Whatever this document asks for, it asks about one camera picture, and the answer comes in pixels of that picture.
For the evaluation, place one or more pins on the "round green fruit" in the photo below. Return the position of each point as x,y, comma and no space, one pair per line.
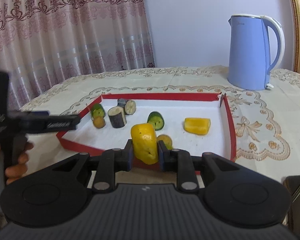
166,140

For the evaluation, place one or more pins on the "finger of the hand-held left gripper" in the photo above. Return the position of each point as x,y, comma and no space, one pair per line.
52,123
37,113

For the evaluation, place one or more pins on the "grey ridged block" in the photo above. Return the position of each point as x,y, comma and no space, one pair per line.
117,117

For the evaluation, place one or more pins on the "green cucumber piece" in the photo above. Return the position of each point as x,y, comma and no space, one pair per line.
155,120
98,110

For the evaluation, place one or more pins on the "red shallow box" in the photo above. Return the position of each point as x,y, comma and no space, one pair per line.
190,107

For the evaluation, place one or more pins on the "small yellow fruit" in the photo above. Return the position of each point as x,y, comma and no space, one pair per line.
99,122

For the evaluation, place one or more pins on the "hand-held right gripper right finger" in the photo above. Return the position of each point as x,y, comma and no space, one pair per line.
162,160

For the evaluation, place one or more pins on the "gold wall moulding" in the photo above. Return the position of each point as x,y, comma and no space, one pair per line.
296,25

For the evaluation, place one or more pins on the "person's left hand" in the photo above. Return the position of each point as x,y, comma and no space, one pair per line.
18,170

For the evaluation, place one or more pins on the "pink patterned curtain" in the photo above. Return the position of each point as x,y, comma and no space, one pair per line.
65,42

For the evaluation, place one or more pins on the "blue electric kettle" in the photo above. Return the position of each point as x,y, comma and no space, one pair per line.
247,55

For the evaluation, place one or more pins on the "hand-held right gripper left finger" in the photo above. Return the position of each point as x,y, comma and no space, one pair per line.
130,160

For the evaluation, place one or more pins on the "cream embroidered tablecloth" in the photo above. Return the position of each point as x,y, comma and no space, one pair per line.
252,130

